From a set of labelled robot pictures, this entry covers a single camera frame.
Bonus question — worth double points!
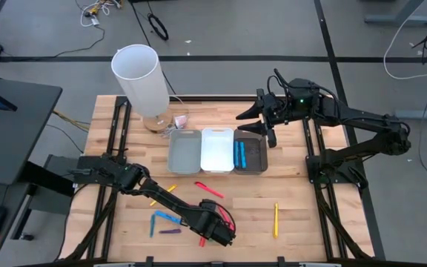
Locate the yellow cables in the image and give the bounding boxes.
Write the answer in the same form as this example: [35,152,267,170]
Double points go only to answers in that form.
[52,109,90,133]

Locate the yellow marker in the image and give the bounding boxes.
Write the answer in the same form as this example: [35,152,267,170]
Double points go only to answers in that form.
[272,202,279,239]
[149,184,178,208]

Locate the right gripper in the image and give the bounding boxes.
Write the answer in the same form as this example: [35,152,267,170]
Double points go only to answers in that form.
[235,86,297,148]

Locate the white floor cable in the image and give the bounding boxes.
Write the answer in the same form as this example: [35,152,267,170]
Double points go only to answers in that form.
[383,0,427,81]

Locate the white plastic bin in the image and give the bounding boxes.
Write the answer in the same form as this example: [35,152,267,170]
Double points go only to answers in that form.
[199,127,235,175]

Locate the clear lamp cable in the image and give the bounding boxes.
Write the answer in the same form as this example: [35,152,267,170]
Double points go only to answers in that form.
[157,94,192,139]

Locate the black desk frame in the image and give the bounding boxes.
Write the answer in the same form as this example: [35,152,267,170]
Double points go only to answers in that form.
[11,154,88,242]

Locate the grey desk foot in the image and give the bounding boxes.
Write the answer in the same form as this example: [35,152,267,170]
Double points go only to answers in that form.
[394,102,427,122]
[363,0,427,27]

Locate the coiled black cable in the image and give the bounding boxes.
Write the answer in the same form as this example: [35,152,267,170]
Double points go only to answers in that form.
[147,13,170,42]

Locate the black desk top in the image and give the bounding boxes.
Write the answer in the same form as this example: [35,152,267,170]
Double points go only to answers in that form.
[0,76,63,186]

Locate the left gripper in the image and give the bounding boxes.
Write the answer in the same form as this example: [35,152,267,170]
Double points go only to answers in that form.
[189,198,237,248]

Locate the white yellow cable bundle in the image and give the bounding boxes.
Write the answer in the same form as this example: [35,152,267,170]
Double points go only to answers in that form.
[74,0,124,29]

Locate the dark translucent plastic bin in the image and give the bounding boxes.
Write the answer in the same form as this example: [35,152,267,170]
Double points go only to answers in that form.
[232,128,269,176]

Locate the white shade table lamp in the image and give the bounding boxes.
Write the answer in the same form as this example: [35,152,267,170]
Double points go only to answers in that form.
[110,43,176,134]

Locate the grey plastic bin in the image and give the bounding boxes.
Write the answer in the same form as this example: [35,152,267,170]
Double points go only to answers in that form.
[167,128,202,175]

